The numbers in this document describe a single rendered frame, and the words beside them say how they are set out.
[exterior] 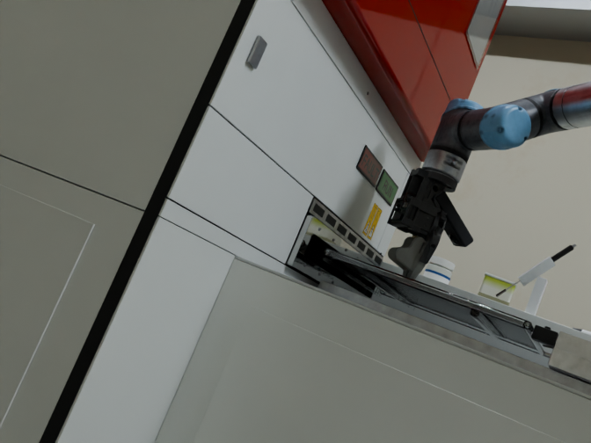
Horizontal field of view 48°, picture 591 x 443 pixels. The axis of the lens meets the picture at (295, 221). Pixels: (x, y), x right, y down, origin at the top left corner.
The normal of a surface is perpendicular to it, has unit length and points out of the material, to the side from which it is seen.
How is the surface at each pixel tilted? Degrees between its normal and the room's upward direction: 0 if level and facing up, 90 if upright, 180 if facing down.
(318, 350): 90
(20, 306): 90
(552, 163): 90
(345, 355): 90
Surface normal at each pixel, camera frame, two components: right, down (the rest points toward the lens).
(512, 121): 0.42, 0.05
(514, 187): -0.51, -0.32
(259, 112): 0.83, 0.29
